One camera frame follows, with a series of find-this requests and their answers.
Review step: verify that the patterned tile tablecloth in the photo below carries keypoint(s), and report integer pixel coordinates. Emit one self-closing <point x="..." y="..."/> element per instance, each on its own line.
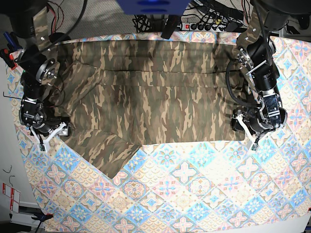
<point x="187" y="187"/>

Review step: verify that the black bracket under mount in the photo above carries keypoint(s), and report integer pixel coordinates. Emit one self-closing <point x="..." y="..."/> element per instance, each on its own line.
<point x="172" y="22"/>

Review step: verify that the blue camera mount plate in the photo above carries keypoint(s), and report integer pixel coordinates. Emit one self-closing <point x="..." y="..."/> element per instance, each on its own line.
<point x="153" y="7"/>

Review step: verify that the orange black bottom clamp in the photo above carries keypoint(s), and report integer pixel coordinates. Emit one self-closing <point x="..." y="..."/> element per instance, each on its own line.
<point x="41" y="217"/>

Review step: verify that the red black clamp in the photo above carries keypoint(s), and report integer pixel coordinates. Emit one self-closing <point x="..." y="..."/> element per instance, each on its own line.
<point x="8" y="58"/>

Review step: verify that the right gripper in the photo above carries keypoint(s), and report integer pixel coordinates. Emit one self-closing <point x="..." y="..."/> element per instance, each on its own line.
<point x="49" y="127"/>

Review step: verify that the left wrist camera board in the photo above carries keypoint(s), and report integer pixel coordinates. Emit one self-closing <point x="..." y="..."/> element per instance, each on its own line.
<point x="254" y="146"/>

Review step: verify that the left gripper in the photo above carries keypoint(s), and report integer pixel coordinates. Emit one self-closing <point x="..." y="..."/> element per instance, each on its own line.
<point x="256" y="123"/>

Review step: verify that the white power strip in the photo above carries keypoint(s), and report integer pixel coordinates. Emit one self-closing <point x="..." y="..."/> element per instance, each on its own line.
<point x="202" y="27"/>

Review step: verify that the camouflage T-shirt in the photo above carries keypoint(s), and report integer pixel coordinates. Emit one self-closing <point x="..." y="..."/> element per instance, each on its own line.
<point x="121" y="95"/>

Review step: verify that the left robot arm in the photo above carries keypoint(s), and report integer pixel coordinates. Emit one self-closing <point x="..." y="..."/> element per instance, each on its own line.
<point x="254" y="57"/>

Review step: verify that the red white label tag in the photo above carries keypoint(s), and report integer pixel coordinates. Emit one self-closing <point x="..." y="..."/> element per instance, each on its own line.
<point x="9" y="198"/>

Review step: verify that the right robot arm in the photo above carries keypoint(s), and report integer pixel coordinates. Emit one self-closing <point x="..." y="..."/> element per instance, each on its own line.
<point x="41" y="94"/>

